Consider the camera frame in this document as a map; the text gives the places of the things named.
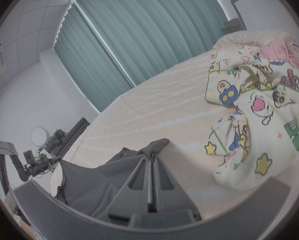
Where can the round white mirror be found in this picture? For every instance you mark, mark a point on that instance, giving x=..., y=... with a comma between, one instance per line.
x=39, y=136

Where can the grey bedside table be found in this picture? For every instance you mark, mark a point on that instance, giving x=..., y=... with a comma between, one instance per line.
x=232, y=26

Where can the blue-green curtain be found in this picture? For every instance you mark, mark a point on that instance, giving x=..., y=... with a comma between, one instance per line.
x=89, y=66
x=152, y=29

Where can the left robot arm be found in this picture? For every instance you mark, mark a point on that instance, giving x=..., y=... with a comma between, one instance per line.
x=18, y=169

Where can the pink garment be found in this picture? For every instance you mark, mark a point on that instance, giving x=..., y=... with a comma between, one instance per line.
x=279, y=50

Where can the bed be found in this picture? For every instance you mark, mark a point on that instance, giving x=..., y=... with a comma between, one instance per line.
x=164, y=109

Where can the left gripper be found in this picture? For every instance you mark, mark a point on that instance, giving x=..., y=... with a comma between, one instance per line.
x=40, y=167

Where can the white printed pyjama top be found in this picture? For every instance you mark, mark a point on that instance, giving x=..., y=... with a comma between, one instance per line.
x=259, y=134

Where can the black T-shirt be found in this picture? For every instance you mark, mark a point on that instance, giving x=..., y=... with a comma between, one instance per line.
x=89, y=179

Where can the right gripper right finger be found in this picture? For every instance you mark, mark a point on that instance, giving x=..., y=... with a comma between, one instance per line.
x=170, y=196

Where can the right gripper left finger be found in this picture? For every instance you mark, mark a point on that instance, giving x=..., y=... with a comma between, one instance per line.
x=137, y=194

